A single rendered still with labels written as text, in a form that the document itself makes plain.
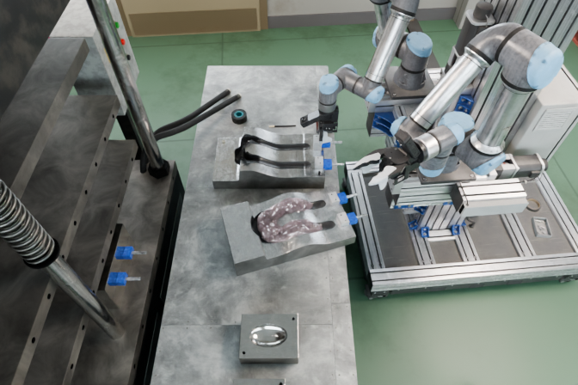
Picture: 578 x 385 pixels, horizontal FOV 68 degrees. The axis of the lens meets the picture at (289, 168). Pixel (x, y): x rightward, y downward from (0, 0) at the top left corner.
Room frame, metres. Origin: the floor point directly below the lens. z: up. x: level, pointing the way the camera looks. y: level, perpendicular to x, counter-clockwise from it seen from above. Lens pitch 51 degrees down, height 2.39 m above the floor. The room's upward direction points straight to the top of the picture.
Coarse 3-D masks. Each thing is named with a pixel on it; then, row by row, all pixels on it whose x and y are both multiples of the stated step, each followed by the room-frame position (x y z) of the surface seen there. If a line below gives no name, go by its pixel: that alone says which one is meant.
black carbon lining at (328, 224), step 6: (318, 204) 1.04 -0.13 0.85; (324, 204) 1.04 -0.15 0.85; (252, 216) 0.94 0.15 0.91; (252, 222) 0.93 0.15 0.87; (324, 222) 0.94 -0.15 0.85; (330, 222) 0.95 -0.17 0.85; (252, 228) 0.91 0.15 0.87; (324, 228) 0.92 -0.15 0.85; (330, 228) 0.92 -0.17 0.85; (258, 234) 0.88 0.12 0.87
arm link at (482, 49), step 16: (496, 32) 1.09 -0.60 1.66; (464, 48) 1.12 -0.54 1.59; (480, 48) 1.08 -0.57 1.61; (496, 48) 1.05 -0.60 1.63; (464, 64) 1.07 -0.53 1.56; (480, 64) 1.06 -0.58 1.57; (448, 80) 1.05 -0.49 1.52; (464, 80) 1.04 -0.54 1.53; (432, 96) 1.03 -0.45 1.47; (448, 96) 1.02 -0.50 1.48; (416, 112) 1.02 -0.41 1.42; (432, 112) 1.00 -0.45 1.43; (400, 128) 0.99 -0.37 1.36; (416, 128) 0.97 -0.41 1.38
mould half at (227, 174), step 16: (256, 128) 1.41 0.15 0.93; (224, 144) 1.37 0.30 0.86; (256, 144) 1.31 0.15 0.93; (224, 160) 1.27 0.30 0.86; (272, 160) 1.24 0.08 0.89; (288, 160) 1.25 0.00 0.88; (304, 160) 1.25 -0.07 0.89; (224, 176) 1.18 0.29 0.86; (240, 176) 1.15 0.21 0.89; (256, 176) 1.15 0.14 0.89; (272, 176) 1.15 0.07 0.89; (288, 176) 1.16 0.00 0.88; (304, 176) 1.16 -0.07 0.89; (320, 176) 1.16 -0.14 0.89
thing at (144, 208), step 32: (128, 192) 1.14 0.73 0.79; (160, 192) 1.14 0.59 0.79; (128, 224) 0.97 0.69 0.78; (160, 224) 0.97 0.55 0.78; (128, 288) 0.68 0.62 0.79; (128, 320) 0.56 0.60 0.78; (96, 352) 0.44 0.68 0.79; (128, 352) 0.44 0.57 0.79; (96, 384) 0.34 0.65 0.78; (128, 384) 0.34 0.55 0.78
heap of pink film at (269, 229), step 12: (276, 204) 0.99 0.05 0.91; (288, 204) 0.99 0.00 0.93; (300, 204) 1.00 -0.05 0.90; (312, 204) 1.03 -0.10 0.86; (264, 216) 0.95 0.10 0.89; (276, 216) 0.95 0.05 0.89; (264, 228) 0.89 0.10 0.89; (276, 228) 0.89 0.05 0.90; (288, 228) 0.89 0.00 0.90; (300, 228) 0.88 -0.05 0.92; (312, 228) 0.89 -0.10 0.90; (264, 240) 0.85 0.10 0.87; (276, 240) 0.84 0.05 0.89
